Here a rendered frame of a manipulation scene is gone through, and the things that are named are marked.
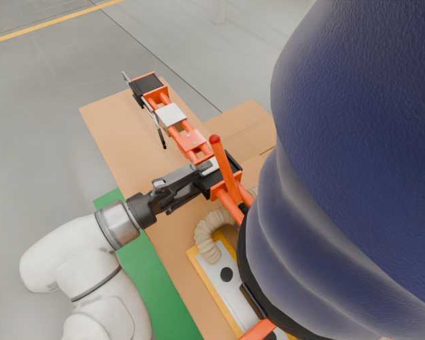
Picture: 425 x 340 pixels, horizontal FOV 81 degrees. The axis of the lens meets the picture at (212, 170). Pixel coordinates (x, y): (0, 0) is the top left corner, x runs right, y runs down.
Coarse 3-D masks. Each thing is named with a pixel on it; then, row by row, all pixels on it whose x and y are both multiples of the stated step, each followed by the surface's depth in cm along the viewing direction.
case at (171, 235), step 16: (256, 160) 76; (256, 176) 73; (192, 208) 67; (208, 208) 67; (160, 224) 65; (176, 224) 65; (192, 224) 65; (160, 240) 62; (176, 240) 62; (192, 240) 63; (160, 256) 60; (176, 256) 60; (176, 272) 58; (192, 272) 59; (176, 288) 57; (192, 288) 57; (192, 304) 55; (208, 304) 55; (208, 320) 53; (224, 320) 53; (208, 336) 52; (224, 336) 52
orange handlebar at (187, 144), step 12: (156, 108) 68; (192, 132) 63; (180, 144) 61; (192, 144) 61; (204, 144) 61; (192, 156) 59; (240, 192) 55; (228, 204) 53; (240, 216) 51; (264, 324) 41; (252, 336) 40; (264, 336) 40
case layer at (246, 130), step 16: (224, 112) 162; (240, 112) 162; (256, 112) 162; (208, 128) 154; (224, 128) 154; (240, 128) 154; (256, 128) 154; (272, 128) 154; (224, 144) 147; (240, 144) 147; (256, 144) 147; (272, 144) 147; (240, 160) 141
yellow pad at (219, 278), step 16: (224, 240) 61; (192, 256) 59; (224, 256) 58; (208, 272) 56; (224, 272) 54; (208, 288) 55; (224, 288) 55; (224, 304) 53; (240, 336) 50; (272, 336) 48; (288, 336) 50
